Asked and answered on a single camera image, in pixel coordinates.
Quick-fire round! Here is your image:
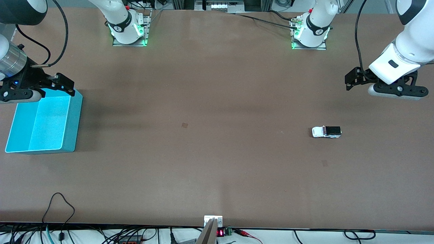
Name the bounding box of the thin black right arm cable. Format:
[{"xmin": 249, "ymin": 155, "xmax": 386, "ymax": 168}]
[{"xmin": 15, "ymin": 24, "xmax": 52, "ymax": 65}]

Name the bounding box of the grey metal bar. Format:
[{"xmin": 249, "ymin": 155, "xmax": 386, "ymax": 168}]
[{"xmin": 196, "ymin": 218, "xmax": 218, "ymax": 244}]

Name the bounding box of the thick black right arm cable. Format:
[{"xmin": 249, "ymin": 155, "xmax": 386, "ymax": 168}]
[{"xmin": 31, "ymin": 0, "xmax": 70, "ymax": 68}]

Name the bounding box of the white jeep toy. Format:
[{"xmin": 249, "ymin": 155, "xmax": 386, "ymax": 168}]
[{"xmin": 312, "ymin": 125, "xmax": 342, "ymax": 139}]

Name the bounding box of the long black table cable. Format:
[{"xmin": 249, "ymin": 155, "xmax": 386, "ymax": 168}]
[{"xmin": 231, "ymin": 12, "xmax": 299, "ymax": 29}]

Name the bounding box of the black looped thin cable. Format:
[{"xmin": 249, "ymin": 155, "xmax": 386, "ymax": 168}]
[{"xmin": 41, "ymin": 192, "xmax": 76, "ymax": 242}]

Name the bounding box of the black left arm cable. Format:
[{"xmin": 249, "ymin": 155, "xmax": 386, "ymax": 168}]
[{"xmin": 354, "ymin": 0, "xmax": 370, "ymax": 80}]

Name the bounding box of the red clip lead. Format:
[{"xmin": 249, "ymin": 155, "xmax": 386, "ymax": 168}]
[{"xmin": 233, "ymin": 229, "xmax": 263, "ymax": 244}]

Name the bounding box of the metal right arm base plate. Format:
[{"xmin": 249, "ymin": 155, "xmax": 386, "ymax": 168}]
[{"xmin": 112, "ymin": 9, "xmax": 152, "ymax": 47}]

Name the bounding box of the short black table cable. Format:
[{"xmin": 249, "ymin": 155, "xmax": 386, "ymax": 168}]
[{"xmin": 268, "ymin": 10, "xmax": 294, "ymax": 21}]

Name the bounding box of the black flat loop cable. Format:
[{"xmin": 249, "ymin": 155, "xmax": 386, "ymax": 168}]
[{"xmin": 344, "ymin": 229, "xmax": 376, "ymax": 241}]

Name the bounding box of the teal plastic bin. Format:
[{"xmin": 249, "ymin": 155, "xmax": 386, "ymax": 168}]
[{"xmin": 5, "ymin": 87, "xmax": 83, "ymax": 155}]

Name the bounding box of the white lit device box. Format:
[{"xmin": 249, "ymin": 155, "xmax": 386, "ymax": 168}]
[{"xmin": 195, "ymin": 0, "xmax": 245, "ymax": 13}]

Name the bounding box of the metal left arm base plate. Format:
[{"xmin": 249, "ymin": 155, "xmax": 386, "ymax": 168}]
[{"xmin": 291, "ymin": 17, "xmax": 328, "ymax": 50}]

